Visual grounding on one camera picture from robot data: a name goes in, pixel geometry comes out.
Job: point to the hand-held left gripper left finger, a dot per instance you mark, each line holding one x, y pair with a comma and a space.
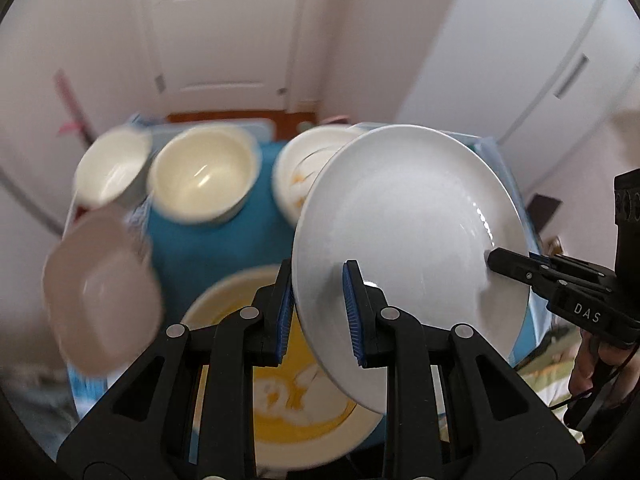
284, 310

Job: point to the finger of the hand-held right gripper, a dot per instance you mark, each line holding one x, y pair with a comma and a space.
515, 264
575, 266

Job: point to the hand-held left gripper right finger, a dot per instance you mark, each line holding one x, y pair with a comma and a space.
352, 310

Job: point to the large yellow patterned plate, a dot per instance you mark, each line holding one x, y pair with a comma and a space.
300, 410

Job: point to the plain white plate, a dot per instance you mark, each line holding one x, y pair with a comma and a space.
410, 220

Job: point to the cream duck pattern plate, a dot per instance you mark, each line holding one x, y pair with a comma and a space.
295, 160

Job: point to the cream round bowl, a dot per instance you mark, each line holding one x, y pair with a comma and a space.
200, 180

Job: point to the pink square bowl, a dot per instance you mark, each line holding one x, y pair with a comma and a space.
100, 290

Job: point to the white round bowl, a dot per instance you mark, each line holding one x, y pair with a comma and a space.
107, 170

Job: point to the person's right hand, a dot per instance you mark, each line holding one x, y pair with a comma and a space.
582, 365

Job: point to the black flat box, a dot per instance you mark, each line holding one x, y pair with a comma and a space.
545, 207

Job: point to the teal patterned towel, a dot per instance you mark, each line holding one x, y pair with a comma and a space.
215, 255

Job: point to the green striped blanket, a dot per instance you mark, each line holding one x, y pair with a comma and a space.
545, 375

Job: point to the translucent plastic storage box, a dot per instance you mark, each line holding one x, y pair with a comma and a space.
250, 130

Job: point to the white wardrobe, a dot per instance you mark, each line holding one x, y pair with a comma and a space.
500, 35

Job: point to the white panel door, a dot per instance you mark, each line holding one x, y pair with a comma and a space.
225, 35

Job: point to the pink stick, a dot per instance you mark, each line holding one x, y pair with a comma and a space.
70, 100

